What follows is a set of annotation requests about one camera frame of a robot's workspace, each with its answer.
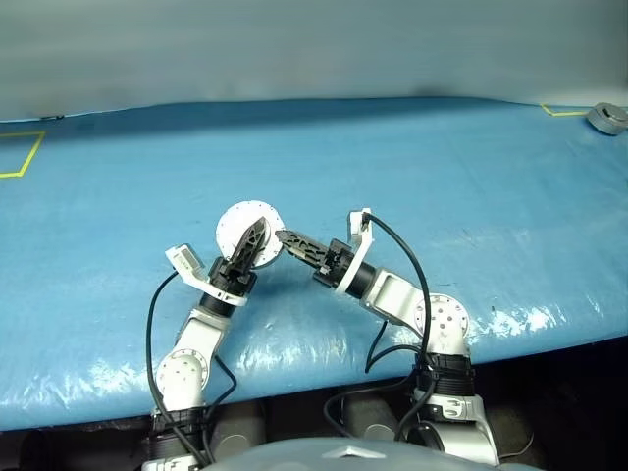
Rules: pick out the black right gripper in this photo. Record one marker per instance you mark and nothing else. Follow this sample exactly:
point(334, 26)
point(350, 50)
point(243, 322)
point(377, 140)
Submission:
point(336, 262)

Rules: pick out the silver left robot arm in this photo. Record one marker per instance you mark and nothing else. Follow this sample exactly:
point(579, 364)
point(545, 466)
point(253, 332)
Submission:
point(189, 368)

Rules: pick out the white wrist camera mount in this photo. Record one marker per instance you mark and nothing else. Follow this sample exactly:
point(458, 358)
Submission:
point(189, 267)
point(354, 228)

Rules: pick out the slotted grey rotor disc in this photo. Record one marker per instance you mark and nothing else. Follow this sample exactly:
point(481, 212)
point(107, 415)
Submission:
point(235, 221)

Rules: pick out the large yellow tape square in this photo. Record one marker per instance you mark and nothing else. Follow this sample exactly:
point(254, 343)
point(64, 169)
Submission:
point(33, 153)

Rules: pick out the small yellow tape corner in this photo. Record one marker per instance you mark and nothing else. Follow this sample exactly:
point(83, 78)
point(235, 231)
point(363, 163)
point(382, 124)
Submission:
point(569, 114)

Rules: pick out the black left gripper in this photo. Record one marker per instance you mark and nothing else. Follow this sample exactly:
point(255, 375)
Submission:
point(230, 282)

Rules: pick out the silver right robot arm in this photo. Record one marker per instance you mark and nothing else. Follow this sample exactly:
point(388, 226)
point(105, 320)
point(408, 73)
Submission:
point(397, 294)

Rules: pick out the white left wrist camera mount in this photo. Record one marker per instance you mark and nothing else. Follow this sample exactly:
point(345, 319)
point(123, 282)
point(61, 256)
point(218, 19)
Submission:
point(189, 267)

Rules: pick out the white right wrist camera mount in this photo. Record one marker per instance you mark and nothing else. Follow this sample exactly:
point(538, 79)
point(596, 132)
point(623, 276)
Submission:
point(354, 228)

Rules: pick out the grey cylindrical motor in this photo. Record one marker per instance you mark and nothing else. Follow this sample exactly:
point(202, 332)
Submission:
point(606, 122)

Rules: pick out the blue plastic table sheet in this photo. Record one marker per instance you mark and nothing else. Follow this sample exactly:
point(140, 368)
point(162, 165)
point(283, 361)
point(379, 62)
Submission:
point(122, 196)

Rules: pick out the grey robot torso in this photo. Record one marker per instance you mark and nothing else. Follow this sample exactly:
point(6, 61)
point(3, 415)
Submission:
point(304, 458)

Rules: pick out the grey rounded cylinder shape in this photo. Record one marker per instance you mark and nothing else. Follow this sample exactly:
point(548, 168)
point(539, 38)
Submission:
point(238, 432)
point(370, 417)

